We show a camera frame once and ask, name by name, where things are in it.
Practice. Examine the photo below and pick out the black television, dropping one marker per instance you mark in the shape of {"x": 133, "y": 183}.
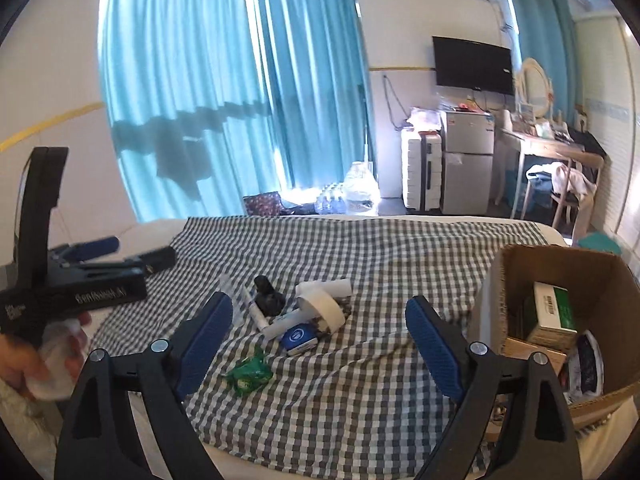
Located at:
{"x": 472, "y": 65}

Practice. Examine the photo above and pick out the small blue and white box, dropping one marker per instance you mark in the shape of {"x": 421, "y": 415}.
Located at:
{"x": 298, "y": 340}

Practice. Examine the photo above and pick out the green candy packet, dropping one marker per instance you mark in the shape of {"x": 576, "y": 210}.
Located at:
{"x": 250, "y": 372}

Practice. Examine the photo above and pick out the black bag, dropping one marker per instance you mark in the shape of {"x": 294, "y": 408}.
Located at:
{"x": 590, "y": 142}

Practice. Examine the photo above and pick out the dark patterned bag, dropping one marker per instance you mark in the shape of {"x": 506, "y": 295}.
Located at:
{"x": 265, "y": 205}

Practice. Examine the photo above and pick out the white mop pole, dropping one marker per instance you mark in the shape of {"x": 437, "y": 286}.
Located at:
{"x": 369, "y": 150}

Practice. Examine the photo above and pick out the narrow teal curtain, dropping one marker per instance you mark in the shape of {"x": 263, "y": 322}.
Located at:
{"x": 550, "y": 35}

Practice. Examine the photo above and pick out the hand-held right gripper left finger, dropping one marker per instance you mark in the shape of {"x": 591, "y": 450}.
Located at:
{"x": 205, "y": 345}

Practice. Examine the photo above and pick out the white plastic bag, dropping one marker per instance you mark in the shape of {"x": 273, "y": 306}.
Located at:
{"x": 422, "y": 117}

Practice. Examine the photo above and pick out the clothes pile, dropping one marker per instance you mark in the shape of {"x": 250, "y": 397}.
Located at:
{"x": 565, "y": 177}

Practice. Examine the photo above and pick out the white and blue plastic packet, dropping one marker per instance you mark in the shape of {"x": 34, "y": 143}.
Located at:
{"x": 585, "y": 365}

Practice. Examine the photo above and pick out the white tape roll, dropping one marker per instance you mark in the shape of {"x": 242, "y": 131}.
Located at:
{"x": 327, "y": 310}

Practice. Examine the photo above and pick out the cardboard box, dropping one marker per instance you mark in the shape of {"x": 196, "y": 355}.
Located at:
{"x": 610, "y": 285}

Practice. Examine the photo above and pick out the clear water jug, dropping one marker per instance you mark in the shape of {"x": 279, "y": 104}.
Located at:
{"x": 361, "y": 190}

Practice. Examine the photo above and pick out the pack of water bottles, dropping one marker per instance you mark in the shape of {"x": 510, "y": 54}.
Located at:
{"x": 330, "y": 202}

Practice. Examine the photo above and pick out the teal plastic bin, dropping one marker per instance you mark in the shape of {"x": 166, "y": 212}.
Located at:
{"x": 600, "y": 244}

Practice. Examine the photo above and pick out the silver fridge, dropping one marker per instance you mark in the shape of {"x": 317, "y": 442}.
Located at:
{"x": 467, "y": 160}

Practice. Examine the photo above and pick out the white tube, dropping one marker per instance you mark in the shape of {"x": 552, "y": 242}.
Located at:
{"x": 257, "y": 312}

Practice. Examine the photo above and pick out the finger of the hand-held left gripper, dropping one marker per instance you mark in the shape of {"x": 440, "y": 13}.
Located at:
{"x": 100, "y": 246}
{"x": 160, "y": 258}

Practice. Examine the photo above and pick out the oval white mirror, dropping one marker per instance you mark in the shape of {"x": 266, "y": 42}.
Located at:
{"x": 534, "y": 85}

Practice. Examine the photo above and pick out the person's left hand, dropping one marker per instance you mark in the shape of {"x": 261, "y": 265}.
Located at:
{"x": 15, "y": 365}

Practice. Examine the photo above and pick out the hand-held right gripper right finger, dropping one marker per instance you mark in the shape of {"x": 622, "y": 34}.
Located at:
{"x": 440, "y": 355}

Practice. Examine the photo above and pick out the green and white medicine box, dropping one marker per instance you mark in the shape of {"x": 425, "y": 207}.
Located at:
{"x": 552, "y": 310}

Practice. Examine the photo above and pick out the wooden chair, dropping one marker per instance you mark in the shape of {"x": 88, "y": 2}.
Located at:
{"x": 590, "y": 210}

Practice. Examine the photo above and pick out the white drawer unit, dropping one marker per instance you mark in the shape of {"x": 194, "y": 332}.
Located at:
{"x": 412, "y": 170}

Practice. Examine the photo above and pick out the wide teal curtain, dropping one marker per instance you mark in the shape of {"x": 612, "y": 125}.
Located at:
{"x": 200, "y": 60}

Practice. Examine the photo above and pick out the checked blanket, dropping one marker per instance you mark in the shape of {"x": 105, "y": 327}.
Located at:
{"x": 350, "y": 410}

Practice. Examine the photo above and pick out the white handheld device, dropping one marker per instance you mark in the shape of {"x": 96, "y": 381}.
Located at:
{"x": 340, "y": 288}

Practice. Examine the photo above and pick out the black sunglasses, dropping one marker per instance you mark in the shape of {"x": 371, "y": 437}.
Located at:
{"x": 267, "y": 300}

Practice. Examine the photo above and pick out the wooden dressing desk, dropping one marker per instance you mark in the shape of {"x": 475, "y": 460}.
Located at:
{"x": 545, "y": 145}

